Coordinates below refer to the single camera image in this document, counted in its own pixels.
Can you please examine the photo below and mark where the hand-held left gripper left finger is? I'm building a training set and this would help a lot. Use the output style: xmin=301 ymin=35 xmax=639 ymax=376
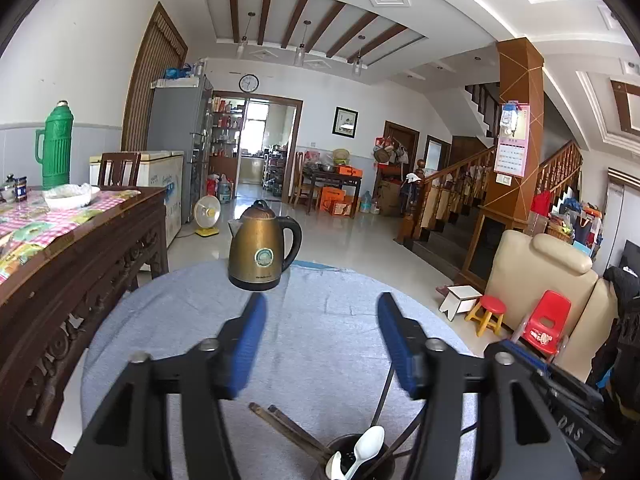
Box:
xmin=62 ymin=292 xmax=268 ymax=480

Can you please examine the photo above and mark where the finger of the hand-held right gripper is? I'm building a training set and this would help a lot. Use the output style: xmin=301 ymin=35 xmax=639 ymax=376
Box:
xmin=484 ymin=339 xmax=566 ymax=382

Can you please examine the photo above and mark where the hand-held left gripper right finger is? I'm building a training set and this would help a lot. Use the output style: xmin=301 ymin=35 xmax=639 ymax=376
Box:
xmin=376 ymin=291 xmax=583 ymax=480

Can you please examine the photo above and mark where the dark utensil handle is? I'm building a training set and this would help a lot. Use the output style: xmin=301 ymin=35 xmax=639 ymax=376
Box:
xmin=370 ymin=366 xmax=397 ymax=431

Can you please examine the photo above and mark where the brown chopstick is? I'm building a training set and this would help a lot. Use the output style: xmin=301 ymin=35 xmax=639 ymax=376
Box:
xmin=267 ymin=405 xmax=331 ymax=453
xmin=248 ymin=402 xmax=328 ymax=463

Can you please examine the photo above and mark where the dark chopstick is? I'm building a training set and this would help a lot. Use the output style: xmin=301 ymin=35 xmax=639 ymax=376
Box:
xmin=385 ymin=415 xmax=423 ymax=456

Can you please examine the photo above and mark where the large white plastic spoon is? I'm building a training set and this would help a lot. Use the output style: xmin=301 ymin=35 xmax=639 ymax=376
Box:
xmin=345 ymin=426 xmax=386 ymax=480

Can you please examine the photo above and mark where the black utensil holder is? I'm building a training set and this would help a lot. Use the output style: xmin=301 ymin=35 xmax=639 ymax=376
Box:
xmin=320 ymin=434 xmax=397 ymax=480

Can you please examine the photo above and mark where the red plastic chair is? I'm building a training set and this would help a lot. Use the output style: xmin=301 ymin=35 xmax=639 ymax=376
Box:
xmin=511 ymin=290 xmax=572 ymax=358

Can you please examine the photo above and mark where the red and yellow round stool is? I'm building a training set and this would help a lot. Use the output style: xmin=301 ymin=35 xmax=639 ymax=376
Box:
xmin=466 ymin=295 xmax=507 ymax=337

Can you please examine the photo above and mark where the small white step stool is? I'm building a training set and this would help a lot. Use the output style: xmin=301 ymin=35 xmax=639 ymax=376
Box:
xmin=439 ymin=285 xmax=483 ymax=322

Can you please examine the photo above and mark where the beige sofa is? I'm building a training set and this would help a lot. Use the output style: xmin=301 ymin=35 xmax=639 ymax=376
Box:
xmin=484 ymin=230 xmax=621 ymax=361

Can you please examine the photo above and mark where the golden electric kettle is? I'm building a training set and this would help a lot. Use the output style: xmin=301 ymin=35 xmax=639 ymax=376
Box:
xmin=227 ymin=199 xmax=303 ymax=292

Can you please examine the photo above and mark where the dark cloth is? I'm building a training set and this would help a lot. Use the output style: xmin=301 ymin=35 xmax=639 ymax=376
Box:
xmin=587 ymin=265 xmax=640 ymax=411

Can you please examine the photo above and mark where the small yellow fan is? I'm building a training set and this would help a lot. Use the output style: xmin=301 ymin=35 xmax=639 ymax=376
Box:
xmin=194 ymin=195 xmax=222 ymax=237

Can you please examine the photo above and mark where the orange cardboard box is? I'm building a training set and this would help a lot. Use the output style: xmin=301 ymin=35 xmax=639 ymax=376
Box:
xmin=320 ymin=186 xmax=347 ymax=213

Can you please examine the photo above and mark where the wooden staircase railing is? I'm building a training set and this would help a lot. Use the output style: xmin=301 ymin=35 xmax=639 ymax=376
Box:
xmin=400 ymin=146 xmax=498 ymax=246

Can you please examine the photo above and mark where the dark wooden side table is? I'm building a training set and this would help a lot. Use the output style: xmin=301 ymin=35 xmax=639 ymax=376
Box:
xmin=300 ymin=169 xmax=363 ymax=218

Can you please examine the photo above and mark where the dark carved wooden sideboard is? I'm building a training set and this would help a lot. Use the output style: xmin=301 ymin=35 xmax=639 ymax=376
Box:
xmin=0 ymin=186 xmax=170 ymax=476

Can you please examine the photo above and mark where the white chest freezer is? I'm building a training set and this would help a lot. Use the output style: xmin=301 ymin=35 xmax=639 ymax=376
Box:
xmin=90 ymin=151 xmax=185 ymax=248

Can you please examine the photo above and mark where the wooden chair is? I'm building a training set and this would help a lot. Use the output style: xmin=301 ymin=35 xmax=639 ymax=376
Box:
xmin=97 ymin=152 xmax=142 ymax=188

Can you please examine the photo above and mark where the white bowl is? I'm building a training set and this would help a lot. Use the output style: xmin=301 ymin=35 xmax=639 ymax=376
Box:
xmin=42 ymin=183 xmax=101 ymax=211

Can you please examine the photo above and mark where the grey refrigerator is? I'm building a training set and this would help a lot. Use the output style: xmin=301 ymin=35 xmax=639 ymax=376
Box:
xmin=147 ymin=76 xmax=213 ymax=223

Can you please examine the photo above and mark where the checkered table cover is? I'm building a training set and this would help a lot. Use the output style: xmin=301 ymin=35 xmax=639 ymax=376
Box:
xmin=0 ymin=186 xmax=141 ymax=281

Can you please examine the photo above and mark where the green thermos flask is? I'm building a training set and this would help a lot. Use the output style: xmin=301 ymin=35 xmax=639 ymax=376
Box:
xmin=35 ymin=101 xmax=76 ymax=191

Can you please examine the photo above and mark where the brown wooden pillar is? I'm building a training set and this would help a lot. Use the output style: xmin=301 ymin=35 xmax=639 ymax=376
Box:
xmin=462 ymin=37 xmax=545 ymax=286

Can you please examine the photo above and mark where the glass pendant lamp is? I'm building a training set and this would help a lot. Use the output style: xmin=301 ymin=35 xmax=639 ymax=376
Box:
xmin=236 ymin=11 xmax=256 ymax=58
xmin=351 ymin=36 xmax=366 ymax=77
xmin=293 ymin=21 xmax=312 ymax=67

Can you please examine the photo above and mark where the pink wall calendar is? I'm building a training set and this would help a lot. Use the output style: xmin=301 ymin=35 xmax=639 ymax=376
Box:
xmin=493 ymin=102 xmax=531 ymax=178

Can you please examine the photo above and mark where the framed wall picture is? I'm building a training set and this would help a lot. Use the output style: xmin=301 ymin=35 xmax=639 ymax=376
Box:
xmin=332 ymin=106 xmax=359 ymax=138

